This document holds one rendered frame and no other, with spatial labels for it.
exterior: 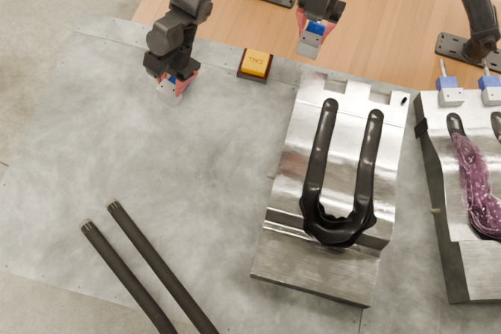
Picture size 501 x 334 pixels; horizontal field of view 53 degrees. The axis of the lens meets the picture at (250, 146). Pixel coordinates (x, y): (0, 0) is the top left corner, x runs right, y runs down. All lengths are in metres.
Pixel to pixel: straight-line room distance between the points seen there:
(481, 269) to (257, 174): 0.52
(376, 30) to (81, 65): 0.79
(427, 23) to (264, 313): 0.89
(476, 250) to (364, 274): 0.23
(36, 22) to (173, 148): 1.45
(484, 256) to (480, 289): 0.07
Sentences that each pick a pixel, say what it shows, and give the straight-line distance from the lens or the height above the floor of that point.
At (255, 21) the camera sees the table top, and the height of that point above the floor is 0.80.
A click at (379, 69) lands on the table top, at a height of 0.80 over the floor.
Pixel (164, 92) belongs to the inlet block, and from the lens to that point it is 1.25.
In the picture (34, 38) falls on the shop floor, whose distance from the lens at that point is 2.52.
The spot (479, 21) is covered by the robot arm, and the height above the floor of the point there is 0.97.
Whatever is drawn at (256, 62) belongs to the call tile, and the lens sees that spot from 1.30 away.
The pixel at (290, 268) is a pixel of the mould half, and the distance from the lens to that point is 1.11.
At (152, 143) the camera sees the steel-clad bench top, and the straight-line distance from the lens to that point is 1.26.
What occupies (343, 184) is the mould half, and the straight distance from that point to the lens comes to 1.11.
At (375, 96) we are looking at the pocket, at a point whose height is 0.86.
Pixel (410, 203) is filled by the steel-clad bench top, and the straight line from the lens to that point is 1.26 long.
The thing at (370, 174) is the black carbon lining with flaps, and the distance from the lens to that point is 1.16.
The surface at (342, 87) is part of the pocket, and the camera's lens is 1.26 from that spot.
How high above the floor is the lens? 1.95
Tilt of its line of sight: 68 degrees down
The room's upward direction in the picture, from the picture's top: 3 degrees clockwise
